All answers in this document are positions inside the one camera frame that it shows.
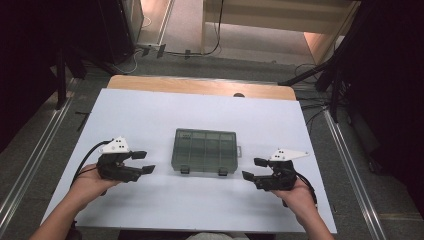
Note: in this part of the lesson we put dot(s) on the pale wooden furniture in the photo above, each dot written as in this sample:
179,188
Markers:
266,13

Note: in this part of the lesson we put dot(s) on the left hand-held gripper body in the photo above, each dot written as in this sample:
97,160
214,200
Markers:
113,170

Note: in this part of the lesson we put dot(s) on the aluminium floor rail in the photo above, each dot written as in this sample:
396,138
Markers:
350,166
165,23
33,156

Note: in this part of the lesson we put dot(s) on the person's left hand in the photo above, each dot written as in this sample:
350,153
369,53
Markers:
86,188

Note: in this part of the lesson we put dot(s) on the white board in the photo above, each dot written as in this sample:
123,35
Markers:
140,113

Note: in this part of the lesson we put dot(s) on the black cabinet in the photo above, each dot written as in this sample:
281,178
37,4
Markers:
116,30

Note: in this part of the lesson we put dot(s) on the wooden table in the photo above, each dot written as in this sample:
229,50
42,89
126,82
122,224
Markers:
200,86

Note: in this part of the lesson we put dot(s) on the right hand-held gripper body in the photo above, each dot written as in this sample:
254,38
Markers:
283,180

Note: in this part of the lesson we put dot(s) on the dark curtain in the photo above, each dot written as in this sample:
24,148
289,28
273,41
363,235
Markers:
20,50
393,83

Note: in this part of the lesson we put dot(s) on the black plug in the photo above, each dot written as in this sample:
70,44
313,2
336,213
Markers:
145,51

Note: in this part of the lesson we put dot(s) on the dark round table grommet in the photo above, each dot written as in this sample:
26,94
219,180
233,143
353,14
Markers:
238,95

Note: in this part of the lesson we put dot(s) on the grey clear compartment box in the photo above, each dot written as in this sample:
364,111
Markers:
203,151

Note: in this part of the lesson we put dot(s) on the person's grey clothing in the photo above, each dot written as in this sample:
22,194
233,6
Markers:
213,237

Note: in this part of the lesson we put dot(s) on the person's right hand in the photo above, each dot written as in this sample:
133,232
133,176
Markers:
300,203

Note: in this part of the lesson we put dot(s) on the black metal stand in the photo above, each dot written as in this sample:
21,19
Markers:
303,76
61,83

